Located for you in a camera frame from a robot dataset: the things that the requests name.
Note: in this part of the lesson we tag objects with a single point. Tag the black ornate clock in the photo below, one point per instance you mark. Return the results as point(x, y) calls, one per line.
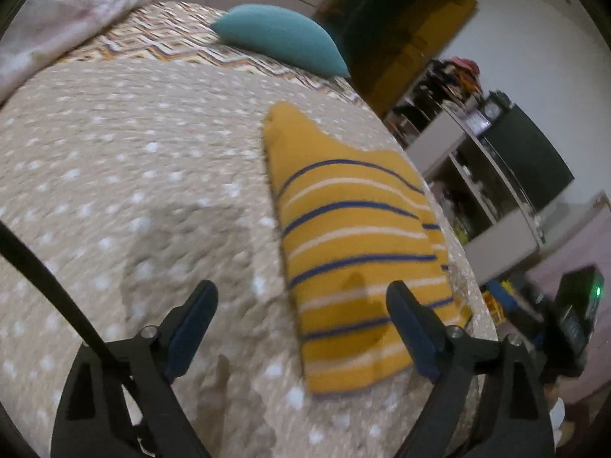
point(496, 105)

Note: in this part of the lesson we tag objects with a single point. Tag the beige dotted blanket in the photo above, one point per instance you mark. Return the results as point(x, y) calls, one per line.
point(143, 200)

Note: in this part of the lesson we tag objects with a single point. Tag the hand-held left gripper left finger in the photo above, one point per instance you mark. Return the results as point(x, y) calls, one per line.
point(188, 329)

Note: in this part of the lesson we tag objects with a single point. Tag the zigzag patterned bed sheet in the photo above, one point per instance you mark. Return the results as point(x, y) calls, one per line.
point(167, 38)

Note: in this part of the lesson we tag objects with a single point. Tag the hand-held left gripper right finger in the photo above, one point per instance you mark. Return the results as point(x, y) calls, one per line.
point(415, 334)

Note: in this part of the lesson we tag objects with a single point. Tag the teal pillow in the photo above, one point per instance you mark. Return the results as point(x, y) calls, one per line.
point(281, 38)

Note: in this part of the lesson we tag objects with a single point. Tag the yellow striped sweater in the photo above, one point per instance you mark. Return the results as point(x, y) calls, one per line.
point(353, 257)

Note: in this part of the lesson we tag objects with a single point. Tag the dark flat screen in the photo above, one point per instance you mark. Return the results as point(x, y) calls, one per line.
point(530, 157)

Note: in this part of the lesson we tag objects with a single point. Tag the wooden door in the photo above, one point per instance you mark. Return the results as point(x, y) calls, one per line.
point(396, 24)

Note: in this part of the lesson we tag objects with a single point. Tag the white shelf unit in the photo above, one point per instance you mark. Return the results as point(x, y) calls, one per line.
point(482, 191)

